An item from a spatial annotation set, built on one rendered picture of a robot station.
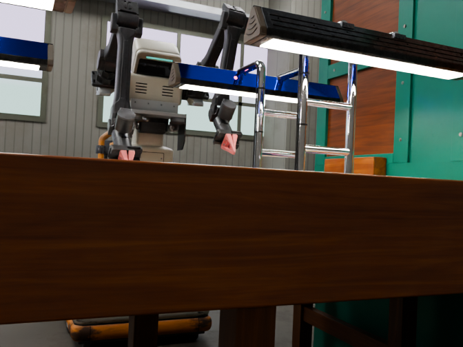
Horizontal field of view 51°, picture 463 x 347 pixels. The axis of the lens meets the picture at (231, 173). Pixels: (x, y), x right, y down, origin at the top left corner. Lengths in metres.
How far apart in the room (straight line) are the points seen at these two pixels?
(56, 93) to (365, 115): 3.20
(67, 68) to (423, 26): 3.44
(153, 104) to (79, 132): 2.38
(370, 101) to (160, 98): 0.94
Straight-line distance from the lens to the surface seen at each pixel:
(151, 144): 2.30
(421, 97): 1.77
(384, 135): 1.88
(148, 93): 2.29
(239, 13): 2.02
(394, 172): 1.81
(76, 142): 4.59
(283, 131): 4.77
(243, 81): 1.62
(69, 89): 4.63
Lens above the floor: 0.74
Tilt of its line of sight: 1 degrees up
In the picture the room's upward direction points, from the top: 3 degrees clockwise
